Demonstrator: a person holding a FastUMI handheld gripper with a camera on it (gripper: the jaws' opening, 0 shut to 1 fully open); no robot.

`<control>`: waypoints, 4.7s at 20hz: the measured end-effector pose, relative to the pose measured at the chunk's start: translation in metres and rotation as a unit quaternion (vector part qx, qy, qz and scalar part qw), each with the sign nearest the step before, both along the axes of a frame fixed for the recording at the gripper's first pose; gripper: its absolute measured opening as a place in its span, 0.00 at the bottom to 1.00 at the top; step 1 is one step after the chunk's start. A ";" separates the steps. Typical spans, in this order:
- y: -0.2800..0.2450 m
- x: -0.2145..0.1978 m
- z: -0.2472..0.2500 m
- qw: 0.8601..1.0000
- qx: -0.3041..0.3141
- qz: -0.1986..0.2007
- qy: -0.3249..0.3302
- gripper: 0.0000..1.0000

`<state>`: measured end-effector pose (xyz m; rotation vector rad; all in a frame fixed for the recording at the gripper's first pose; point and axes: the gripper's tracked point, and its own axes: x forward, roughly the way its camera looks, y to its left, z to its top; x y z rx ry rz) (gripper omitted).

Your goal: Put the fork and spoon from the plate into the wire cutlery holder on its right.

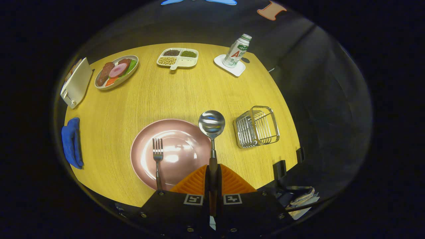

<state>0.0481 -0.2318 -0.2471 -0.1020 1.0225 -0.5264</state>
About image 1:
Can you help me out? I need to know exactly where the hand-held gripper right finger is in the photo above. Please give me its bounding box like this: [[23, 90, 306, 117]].
[[216, 164, 294, 237]]

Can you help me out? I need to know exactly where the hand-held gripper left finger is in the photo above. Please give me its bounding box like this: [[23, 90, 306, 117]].
[[131, 164, 211, 238]]

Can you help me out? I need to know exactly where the steel fork dark handle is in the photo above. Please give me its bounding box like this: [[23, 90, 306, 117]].
[[152, 138, 164, 191]]

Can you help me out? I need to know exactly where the steel spoon brown handle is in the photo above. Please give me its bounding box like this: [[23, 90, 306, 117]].
[[198, 110, 226, 218]]

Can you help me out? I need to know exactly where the pale crumpled bag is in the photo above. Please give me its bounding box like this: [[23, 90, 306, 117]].
[[277, 186, 321, 220]]

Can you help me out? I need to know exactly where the pink round plate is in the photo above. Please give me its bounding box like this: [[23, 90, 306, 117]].
[[130, 119, 213, 191]]

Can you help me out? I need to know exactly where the blue cloth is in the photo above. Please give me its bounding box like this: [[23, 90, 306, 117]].
[[61, 117, 84, 170]]

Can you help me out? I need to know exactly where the white square coaster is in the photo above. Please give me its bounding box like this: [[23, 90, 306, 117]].
[[214, 54, 246, 77]]

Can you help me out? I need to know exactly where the white oval plate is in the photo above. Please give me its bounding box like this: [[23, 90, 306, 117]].
[[94, 55, 139, 91]]

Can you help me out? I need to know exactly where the white divided dish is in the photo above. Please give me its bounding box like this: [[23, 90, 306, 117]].
[[156, 48, 199, 71]]

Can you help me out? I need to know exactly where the green lettuce leaf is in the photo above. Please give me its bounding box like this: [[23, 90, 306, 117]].
[[120, 60, 137, 77]]

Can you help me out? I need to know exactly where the pink ham slice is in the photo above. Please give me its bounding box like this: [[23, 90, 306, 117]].
[[109, 63, 128, 78]]

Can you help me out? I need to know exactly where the long brown meat piece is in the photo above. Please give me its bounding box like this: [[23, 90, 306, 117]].
[[96, 62, 115, 87]]

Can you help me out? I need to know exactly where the white bottle green cap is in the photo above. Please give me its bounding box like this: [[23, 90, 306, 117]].
[[223, 34, 252, 68]]

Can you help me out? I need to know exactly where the white toaster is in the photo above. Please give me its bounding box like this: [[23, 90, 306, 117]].
[[60, 57, 93, 109]]

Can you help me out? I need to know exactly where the brown toast slice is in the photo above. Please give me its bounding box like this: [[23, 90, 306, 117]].
[[68, 59, 82, 80]]

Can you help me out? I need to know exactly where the silver wire basket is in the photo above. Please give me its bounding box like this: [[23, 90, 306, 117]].
[[233, 106, 280, 149]]

